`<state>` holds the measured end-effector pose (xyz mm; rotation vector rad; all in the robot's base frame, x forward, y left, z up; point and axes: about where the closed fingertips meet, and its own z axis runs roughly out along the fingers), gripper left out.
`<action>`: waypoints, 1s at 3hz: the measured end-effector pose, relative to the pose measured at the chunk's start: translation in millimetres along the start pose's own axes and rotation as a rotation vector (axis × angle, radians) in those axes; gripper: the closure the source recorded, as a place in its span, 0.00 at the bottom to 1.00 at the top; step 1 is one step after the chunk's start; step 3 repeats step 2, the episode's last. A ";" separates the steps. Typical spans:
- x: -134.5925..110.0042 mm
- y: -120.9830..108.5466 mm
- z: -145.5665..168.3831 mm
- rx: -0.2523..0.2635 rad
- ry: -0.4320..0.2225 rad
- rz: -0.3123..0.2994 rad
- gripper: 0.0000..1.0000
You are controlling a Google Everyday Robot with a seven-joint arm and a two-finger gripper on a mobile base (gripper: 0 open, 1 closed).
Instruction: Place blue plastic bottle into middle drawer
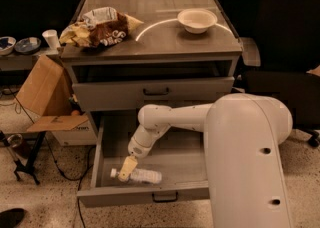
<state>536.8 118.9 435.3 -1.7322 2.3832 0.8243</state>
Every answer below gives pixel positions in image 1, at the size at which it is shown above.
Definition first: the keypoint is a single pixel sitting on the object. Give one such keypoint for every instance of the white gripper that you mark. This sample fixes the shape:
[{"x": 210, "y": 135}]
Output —
[{"x": 137, "y": 149}]

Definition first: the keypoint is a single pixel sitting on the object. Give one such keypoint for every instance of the clear plastic water bottle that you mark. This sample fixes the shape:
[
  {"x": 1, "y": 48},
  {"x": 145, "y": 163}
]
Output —
[{"x": 140, "y": 176}]

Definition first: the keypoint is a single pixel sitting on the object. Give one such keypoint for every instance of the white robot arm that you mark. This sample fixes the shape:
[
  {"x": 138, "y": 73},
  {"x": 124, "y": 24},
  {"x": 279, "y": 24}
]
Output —
[{"x": 241, "y": 135}]

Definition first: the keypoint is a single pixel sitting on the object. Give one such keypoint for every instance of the grey open lower drawer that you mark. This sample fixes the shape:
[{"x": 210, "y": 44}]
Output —
[{"x": 174, "y": 170}]

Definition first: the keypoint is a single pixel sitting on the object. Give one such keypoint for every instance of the grey top drawer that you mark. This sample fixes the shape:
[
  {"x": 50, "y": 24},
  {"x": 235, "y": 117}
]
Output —
[{"x": 124, "y": 95}]

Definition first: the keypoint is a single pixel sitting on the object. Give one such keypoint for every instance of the grey drawer cabinet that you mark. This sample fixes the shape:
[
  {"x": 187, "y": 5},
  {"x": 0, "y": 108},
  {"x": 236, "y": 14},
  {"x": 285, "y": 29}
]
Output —
[{"x": 159, "y": 49}]

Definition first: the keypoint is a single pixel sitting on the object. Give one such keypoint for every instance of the open cardboard box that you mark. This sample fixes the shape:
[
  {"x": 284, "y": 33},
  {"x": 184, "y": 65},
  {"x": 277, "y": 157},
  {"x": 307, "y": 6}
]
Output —
[{"x": 47, "y": 92}]

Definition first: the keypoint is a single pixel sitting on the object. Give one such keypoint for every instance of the black tripod stand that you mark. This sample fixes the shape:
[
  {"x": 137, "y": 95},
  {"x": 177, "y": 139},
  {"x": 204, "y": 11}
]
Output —
[{"x": 24, "y": 165}]

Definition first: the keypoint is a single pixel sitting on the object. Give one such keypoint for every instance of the red cup on floor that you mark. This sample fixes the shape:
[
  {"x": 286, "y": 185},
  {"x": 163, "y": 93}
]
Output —
[{"x": 19, "y": 145}]

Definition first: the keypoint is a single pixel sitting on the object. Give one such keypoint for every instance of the black shoe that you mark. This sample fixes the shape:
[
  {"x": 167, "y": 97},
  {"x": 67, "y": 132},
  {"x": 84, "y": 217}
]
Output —
[{"x": 11, "y": 218}]

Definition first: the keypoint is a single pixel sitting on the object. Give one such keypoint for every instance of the crumpled brown chip bag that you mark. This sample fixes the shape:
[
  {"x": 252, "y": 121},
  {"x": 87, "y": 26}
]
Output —
[{"x": 103, "y": 26}]

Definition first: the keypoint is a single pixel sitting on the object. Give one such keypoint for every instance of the white paper cup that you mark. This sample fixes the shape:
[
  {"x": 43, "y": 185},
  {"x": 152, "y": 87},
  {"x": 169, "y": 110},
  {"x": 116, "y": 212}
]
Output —
[{"x": 51, "y": 37}]

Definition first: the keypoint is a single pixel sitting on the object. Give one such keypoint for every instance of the blue bowl right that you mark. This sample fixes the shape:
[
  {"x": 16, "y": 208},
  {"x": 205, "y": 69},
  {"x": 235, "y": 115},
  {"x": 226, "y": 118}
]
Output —
[{"x": 28, "y": 45}]

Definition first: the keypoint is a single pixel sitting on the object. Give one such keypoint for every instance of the blue bowl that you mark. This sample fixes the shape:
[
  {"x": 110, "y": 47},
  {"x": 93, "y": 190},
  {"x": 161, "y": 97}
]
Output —
[
  {"x": 7, "y": 44},
  {"x": 28, "y": 45}
]

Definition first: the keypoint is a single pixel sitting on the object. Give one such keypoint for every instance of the white paper bowl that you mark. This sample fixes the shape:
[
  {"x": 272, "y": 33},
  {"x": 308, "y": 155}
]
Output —
[{"x": 197, "y": 21}]

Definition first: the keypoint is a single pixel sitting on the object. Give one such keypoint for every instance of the blue bowl left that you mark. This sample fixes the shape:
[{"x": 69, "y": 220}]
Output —
[{"x": 7, "y": 44}]

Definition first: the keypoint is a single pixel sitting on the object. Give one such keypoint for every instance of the black office chair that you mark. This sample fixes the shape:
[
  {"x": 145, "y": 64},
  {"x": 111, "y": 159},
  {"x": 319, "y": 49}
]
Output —
[{"x": 278, "y": 58}]

